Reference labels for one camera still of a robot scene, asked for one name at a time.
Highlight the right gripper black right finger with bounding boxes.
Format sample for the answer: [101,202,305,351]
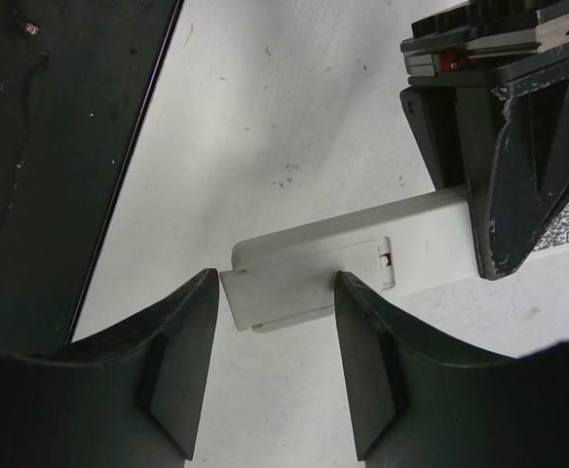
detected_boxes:
[334,272,569,467]

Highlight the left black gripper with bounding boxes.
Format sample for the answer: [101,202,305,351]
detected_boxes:
[400,1,569,280]

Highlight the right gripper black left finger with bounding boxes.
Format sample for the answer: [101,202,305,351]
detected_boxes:
[0,268,219,467]

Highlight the white remote control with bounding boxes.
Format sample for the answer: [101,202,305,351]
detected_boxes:
[230,187,569,299]

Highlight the white battery compartment cover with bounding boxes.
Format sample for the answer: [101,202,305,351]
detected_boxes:
[220,237,395,332]

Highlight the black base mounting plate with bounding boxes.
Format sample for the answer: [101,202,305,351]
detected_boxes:
[0,1,182,355]

